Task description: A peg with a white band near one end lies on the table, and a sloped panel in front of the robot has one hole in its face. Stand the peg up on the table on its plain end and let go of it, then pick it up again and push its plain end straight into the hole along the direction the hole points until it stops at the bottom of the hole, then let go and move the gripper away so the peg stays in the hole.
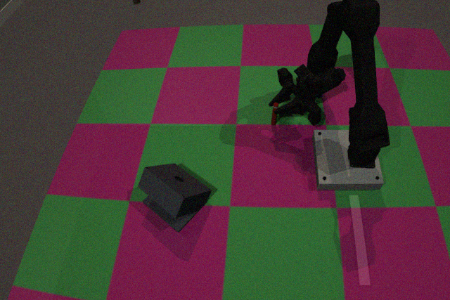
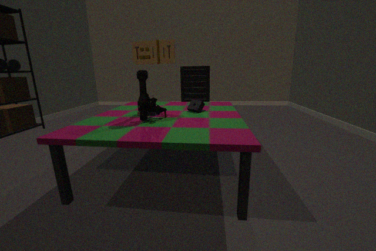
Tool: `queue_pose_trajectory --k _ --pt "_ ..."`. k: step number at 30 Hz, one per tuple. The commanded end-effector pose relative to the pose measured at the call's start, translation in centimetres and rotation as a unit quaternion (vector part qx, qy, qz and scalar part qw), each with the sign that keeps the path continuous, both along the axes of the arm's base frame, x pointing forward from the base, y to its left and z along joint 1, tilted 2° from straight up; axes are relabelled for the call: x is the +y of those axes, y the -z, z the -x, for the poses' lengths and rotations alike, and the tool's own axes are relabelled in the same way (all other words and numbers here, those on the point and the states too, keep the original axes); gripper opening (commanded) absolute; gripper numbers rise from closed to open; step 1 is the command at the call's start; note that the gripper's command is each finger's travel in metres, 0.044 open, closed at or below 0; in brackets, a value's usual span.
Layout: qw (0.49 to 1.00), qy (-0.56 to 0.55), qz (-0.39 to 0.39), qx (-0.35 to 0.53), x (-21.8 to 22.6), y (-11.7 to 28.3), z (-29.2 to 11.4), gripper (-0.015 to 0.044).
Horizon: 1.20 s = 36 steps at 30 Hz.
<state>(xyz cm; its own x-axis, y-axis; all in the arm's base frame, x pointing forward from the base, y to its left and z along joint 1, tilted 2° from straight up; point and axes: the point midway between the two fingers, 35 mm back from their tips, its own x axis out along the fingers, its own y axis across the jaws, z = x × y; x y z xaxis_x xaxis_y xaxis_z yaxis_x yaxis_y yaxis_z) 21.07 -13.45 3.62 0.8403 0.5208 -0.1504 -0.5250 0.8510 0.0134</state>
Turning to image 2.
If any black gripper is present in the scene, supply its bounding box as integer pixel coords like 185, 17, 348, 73
147, 105, 167, 115

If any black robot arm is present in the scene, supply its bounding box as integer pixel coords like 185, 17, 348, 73
137, 70, 157, 121

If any dark grey sloped panel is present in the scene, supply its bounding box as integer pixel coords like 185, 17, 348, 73
187, 99, 206, 113

